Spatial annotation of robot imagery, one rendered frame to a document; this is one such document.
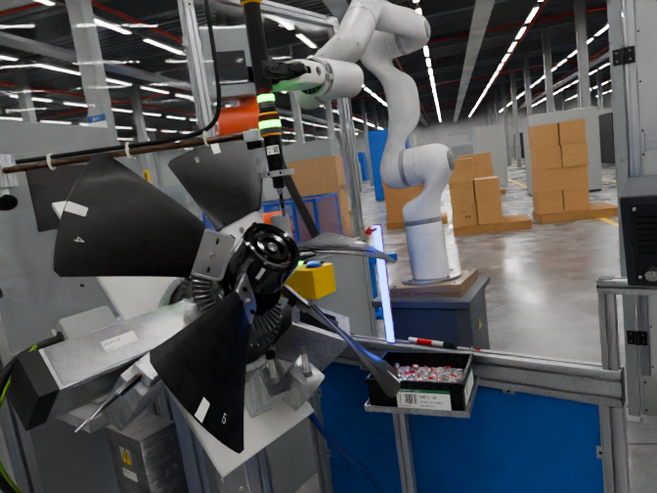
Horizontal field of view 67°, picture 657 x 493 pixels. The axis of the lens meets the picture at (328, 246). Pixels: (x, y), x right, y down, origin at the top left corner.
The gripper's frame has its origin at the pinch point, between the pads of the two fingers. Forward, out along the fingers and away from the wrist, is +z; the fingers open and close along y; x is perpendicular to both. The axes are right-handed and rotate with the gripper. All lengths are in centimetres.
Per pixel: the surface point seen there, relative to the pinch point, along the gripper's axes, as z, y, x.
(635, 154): -179, -43, -33
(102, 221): 33.6, 9.9, -24.3
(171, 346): 39, -12, -42
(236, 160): -1.7, 13.6, -16.2
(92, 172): 32.4, 12.0, -15.9
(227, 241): 14.6, 1.7, -31.6
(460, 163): -702, 259, -41
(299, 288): -31, 27, -54
